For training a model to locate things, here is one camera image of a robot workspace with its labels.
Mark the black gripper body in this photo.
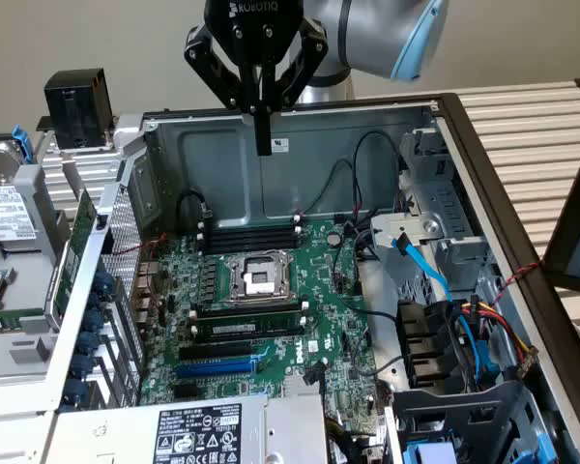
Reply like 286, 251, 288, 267
202, 0, 305, 67

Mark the green graphics card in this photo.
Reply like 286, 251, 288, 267
42, 187, 102, 334

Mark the open metal PC case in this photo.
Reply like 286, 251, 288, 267
41, 92, 580, 464

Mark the black RAM slot row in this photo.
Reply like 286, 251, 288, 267
188, 302, 310, 344
196, 219, 304, 255

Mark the silver metal disk bay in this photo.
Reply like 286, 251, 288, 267
369, 126, 502, 310

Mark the metal CPU socket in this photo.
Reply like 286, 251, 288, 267
221, 248, 296, 305

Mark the silver ethernet port block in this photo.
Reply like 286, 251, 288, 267
133, 263, 159, 291

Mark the green motherboard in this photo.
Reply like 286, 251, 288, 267
137, 219, 392, 436

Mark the silver hard disk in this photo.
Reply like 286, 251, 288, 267
0, 139, 38, 252

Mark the silver USB port stack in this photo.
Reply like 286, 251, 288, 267
130, 289, 157, 333

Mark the black expansion slot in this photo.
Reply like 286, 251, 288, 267
178, 340, 255, 362

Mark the blue expansion slot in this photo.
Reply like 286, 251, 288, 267
176, 355, 262, 381

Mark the dark framed monitor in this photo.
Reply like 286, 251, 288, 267
543, 123, 580, 291

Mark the silver chipset heatsink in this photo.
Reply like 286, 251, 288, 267
282, 374, 320, 397

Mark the grey power supply unit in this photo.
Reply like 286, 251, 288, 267
43, 394, 330, 464

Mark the grey plastic drive cage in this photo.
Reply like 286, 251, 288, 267
384, 379, 569, 464

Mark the thin black wire loop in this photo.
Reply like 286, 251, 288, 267
299, 158, 355, 218
350, 130, 403, 228

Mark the thick black wire loop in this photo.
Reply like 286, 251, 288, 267
175, 190, 210, 239

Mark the red black twisted wire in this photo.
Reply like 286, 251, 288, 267
110, 234, 170, 301
492, 260, 545, 305

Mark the blue plastic disk handle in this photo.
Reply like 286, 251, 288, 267
10, 124, 34, 165

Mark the blue SATA wire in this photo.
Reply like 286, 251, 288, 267
389, 231, 502, 388

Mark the long black wire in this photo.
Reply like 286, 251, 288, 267
332, 230, 402, 323

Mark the coloured power wire bundle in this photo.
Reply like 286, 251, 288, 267
456, 299, 540, 383

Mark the yellow black wire bundle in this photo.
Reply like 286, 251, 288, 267
326, 418, 368, 464

